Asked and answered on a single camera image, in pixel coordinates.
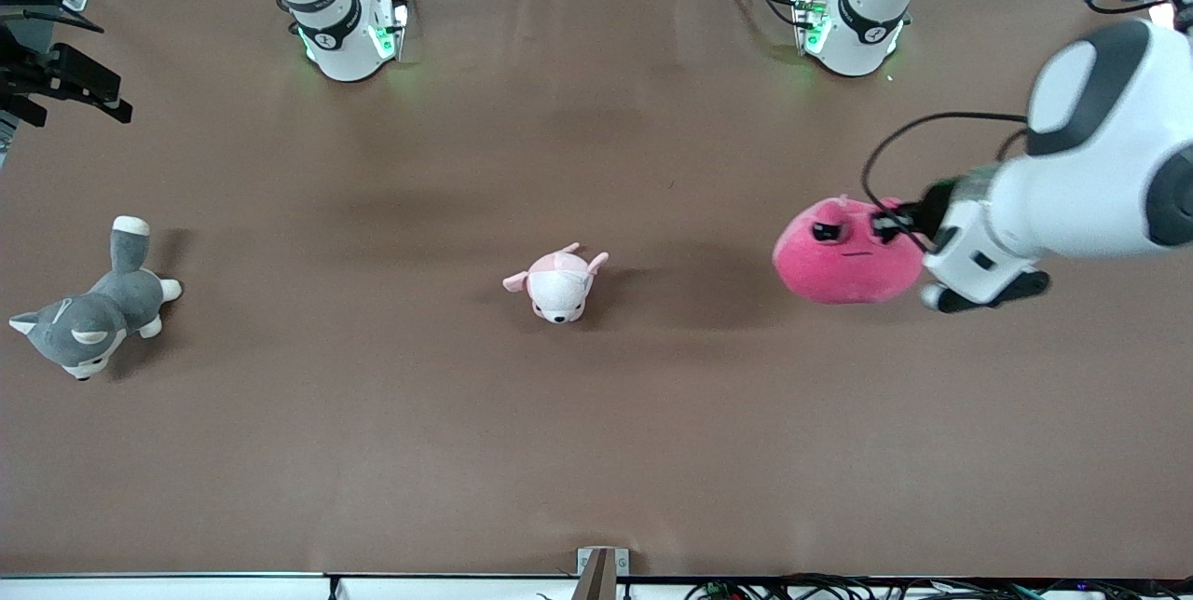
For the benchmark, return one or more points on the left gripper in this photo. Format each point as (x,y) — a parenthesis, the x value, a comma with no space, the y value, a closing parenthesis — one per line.
(935,206)

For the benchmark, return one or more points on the round pink plush toy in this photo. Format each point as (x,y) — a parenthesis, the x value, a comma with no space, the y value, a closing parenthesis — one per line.
(839,265)

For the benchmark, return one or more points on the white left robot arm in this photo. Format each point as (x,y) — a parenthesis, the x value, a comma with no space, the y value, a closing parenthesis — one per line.
(1109,162)

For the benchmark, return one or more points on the grey and white plush husky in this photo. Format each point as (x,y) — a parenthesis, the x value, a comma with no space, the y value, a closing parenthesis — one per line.
(102,316)

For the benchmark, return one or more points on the metal table edge bracket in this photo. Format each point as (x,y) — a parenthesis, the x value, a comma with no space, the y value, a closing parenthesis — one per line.
(598,572)

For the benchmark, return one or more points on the black camera mount equipment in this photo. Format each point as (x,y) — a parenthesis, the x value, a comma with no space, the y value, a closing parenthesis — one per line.
(75,78)

